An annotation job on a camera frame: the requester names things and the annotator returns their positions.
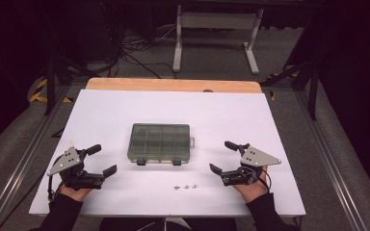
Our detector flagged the person's left hand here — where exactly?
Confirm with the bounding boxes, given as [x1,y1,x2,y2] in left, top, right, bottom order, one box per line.
[59,184,93,202]

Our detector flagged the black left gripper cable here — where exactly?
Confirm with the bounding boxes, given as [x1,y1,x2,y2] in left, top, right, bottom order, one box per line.
[46,153,66,203]

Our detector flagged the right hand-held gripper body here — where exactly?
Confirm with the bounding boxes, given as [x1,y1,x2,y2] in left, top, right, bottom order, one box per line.
[221,143,282,187]

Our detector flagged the white metal stand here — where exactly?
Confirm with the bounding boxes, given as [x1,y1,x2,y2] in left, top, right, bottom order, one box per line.
[172,4,265,76]

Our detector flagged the aluminium floor rail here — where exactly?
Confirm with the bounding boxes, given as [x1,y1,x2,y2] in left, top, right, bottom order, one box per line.
[0,85,73,231]
[292,90,370,231]

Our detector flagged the person's right hand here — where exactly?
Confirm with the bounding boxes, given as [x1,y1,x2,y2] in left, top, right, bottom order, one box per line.
[232,165,269,204]

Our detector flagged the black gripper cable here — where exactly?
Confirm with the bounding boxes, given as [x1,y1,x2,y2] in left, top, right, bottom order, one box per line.
[256,167,273,194]
[46,153,66,203]

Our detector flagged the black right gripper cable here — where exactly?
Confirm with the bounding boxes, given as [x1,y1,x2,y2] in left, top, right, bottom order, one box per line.
[256,167,273,194]

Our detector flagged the black tripod stand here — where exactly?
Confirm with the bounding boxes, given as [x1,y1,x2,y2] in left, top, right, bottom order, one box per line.
[41,28,101,117]
[259,17,321,122]

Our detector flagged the wooden table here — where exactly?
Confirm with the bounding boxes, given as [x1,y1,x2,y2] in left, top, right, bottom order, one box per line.
[85,77,263,94]

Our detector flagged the yellow black floor tape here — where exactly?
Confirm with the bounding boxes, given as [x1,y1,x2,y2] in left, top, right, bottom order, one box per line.
[267,65,301,102]
[28,78,75,104]

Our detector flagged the bundle of black floor cables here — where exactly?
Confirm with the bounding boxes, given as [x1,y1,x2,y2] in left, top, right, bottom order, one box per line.
[97,0,178,80]

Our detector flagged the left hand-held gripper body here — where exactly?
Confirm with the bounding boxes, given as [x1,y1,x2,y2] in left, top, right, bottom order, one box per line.
[46,145,106,191]

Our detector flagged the clear grey compartment storage box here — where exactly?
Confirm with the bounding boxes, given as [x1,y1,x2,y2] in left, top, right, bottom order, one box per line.
[126,122,196,167]

